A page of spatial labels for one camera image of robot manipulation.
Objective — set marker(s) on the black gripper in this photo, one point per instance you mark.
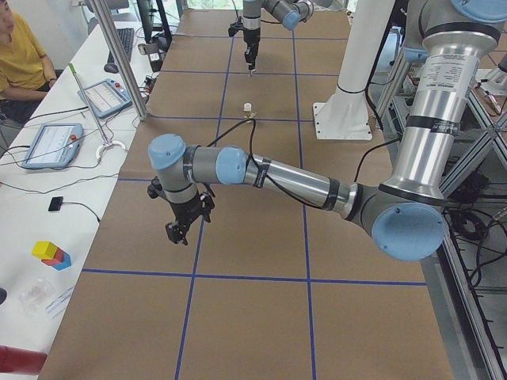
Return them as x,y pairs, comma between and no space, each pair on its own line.
184,210
249,38

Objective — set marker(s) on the white brass PPR valve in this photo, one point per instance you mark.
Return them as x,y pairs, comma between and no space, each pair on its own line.
248,112

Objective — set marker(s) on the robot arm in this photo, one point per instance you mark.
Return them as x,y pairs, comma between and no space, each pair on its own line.
287,13
402,214

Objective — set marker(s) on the blue tape line crosswise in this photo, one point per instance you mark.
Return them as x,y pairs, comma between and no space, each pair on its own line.
257,278

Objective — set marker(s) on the brown paper table cover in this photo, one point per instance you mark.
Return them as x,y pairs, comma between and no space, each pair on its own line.
149,327

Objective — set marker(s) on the blue wooden block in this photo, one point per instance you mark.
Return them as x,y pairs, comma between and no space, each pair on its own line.
65,263

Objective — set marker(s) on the red wooden block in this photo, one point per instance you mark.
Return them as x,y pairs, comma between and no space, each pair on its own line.
55,259

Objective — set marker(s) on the small black box device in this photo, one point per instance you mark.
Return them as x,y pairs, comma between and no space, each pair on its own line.
55,204

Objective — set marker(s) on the black keyboard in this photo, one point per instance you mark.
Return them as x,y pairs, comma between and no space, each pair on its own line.
127,39

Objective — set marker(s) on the yellow wooden block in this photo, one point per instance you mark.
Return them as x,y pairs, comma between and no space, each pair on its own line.
44,250

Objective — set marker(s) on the black computer mouse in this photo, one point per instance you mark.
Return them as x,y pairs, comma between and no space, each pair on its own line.
111,68

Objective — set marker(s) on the blue teach pendant near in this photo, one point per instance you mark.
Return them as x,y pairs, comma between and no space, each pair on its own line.
54,146

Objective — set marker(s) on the blue teach pendant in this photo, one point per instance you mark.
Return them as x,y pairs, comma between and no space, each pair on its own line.
54,146
107,97

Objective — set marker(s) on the blue teach pendant far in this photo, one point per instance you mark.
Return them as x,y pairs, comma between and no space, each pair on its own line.
107,97

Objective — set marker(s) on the clear plastic bag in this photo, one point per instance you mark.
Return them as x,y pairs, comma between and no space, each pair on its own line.
35,296

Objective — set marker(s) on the green tipped metal rod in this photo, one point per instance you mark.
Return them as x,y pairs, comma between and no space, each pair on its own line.
106,140

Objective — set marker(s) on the red cylinder object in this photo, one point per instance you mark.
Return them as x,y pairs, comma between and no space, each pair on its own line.
21,361

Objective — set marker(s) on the person in yellow shirt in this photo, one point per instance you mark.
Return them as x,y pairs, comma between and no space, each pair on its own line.
27,72

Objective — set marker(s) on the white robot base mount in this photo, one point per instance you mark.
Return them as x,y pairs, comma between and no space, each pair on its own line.
344,116

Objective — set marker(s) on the aluminium frame post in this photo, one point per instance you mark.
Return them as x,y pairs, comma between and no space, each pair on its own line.
104,19

